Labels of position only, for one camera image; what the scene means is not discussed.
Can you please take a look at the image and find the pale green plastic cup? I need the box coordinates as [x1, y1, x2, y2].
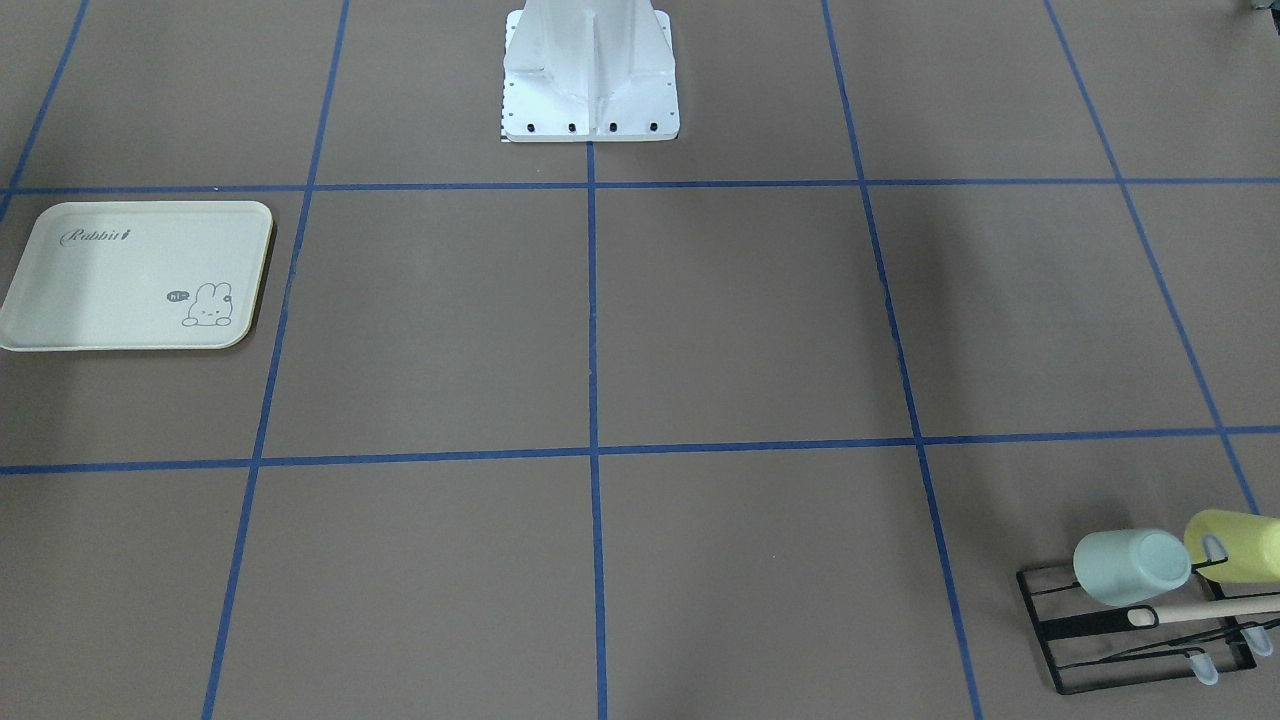
[1071, 528, 1192, 607]

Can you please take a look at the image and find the cream rabbit print tray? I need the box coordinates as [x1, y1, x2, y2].
[1, 201, 274, 354]

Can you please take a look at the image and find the yellow plastic cup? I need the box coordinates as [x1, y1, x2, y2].
[1183, 509, 1279, 584]

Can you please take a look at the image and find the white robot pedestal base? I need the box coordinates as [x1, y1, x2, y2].
[500, 1, 681, 143]

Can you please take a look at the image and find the black wire cup rack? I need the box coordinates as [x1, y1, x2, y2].
[1015, 536, 1277, 696]

